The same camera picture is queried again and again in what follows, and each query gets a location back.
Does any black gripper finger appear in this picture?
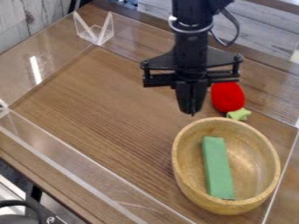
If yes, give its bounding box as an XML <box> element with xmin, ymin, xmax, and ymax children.
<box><xmin>174</xmin><ymin>81</ymin><xmax>192</xmax><ymax>114</ymax></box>
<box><xmin>190</xmin><ymin>80</ymin><xmax>208</xmax><ymax>115</ymax></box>

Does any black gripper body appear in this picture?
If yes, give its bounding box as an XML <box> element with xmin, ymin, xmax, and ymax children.
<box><xmin>138</xmin><ymin>17</ymin><xmax>245</xmax><ymax>89</ymax></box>

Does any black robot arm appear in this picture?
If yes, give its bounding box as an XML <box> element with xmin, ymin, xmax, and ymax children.
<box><xmin>140</xmin><ymin>0</ymin><xmax>242</xmax><ymax>115</ymax></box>

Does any brown wooden bowl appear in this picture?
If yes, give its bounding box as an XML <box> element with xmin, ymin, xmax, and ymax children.
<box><xmin>172</xmin><ymin>117</ymin><xmax>281</xmax><ymax>216</ymax></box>

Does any green rectangular block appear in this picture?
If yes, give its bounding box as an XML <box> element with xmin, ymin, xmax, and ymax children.
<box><xmin>201</xmin><ymin>136</ymin><xmax>234</xmax><ymax>200</ymax></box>

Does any red knitted strawberry toy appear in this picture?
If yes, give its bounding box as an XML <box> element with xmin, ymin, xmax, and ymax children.
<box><xmin>209</xmin><ymin>82</ymin><xmax>250</xmax><ymax>121</ymax></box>

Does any clear acrylic corner bracket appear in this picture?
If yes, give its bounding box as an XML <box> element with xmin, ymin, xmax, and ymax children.
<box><xmin>71</xmin><ymin>12</ymin><xmax>114</xmax><ymax>46</ymax></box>

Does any clear acrylic tray wall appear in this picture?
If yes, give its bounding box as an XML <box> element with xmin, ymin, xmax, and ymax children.
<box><xmin>0</xmin><ymin>100</ymin><xmax>194</xmax><ymax>224</ymax></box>

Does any black table clamp mount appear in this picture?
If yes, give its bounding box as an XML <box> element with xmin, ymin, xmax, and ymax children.
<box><xmin>25</xmin><ymin>185</ymin><xmax>67</xmax><ymax>224</ymax></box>

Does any black cable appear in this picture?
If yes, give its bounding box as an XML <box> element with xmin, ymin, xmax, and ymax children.
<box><xmin>0</xmin><ymin>199</ymin><xmax>33</xmax><ymax>214</ymax></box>

